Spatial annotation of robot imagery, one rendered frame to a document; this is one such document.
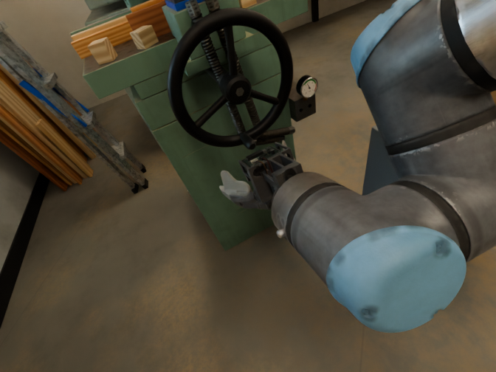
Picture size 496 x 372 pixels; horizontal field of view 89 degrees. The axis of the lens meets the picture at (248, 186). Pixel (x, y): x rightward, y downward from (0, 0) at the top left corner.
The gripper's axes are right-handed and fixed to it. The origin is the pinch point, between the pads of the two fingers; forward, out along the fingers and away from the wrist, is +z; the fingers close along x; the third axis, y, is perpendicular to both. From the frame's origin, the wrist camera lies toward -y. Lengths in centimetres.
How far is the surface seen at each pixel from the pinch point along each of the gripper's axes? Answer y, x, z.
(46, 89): 40, 55, 103
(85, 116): 24, 52, 122
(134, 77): 25.6, 13.2, 25.8
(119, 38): 36, 12, 38
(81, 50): 37, 22, 38
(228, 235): -45, 11, 51
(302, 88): 5.8, -29.4, 26.4
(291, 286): -65, -2, 27
